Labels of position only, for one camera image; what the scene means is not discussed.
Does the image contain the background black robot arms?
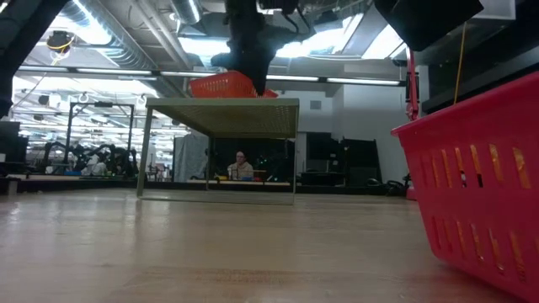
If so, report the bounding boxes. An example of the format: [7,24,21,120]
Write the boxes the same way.
[35,141,140,178]

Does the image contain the black overhead camera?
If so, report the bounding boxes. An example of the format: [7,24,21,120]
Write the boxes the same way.
[45,29,76,54]

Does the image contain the grey curtain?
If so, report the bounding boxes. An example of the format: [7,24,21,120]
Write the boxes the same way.
[173,133,211,183]

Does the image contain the black metal table frame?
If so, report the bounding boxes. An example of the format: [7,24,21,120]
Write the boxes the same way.
[0,179,409,197]

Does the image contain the red plastic basket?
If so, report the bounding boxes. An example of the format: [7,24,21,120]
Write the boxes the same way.
[390,72,539,303]

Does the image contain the green perforated metal shelf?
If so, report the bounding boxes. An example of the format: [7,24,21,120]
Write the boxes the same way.
[136,97,301,206]

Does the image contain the person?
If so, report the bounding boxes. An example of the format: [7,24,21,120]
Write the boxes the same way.
[227,150,255,181]

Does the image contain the black stand frame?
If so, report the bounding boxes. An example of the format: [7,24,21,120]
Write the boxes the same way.
[65,100,136,169]

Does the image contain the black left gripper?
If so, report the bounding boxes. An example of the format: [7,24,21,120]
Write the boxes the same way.
[210,0,312,97]

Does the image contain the silver ceiling duct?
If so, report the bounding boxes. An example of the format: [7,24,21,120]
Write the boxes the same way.
[170,0,203,25]

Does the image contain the orange plastic basket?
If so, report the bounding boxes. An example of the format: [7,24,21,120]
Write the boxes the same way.
[188,70,279,99]

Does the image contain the red desk lamp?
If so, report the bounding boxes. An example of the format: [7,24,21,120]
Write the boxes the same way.
[404,48,421,201]

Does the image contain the ceiling light strip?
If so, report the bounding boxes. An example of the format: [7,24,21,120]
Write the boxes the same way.
[16,65,401,87]

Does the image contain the black cabinet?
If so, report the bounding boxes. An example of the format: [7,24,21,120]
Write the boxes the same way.
[305,132,382,186]

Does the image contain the thin yellow cord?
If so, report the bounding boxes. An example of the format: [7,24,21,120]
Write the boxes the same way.
[452,23,468,105]

